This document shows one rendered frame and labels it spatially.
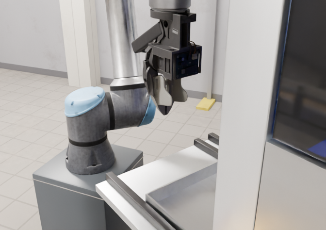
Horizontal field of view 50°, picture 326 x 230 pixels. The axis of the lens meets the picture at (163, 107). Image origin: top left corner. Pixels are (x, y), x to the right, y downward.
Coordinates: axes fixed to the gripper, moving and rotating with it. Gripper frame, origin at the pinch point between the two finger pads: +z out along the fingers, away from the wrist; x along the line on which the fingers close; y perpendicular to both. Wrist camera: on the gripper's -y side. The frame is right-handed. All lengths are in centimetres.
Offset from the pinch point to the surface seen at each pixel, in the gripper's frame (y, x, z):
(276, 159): 35.7, -12.4, -10.0
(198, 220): 11.7, 0.3, 21.4
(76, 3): -295, 113, 17
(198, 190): 4.3, 7.1, 21.4
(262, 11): 32.0, -12.4, -24.2
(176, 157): -10.3, 12.3, 21.6
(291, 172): 37.5, -12.4, -9.5
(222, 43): -178, 204, 49
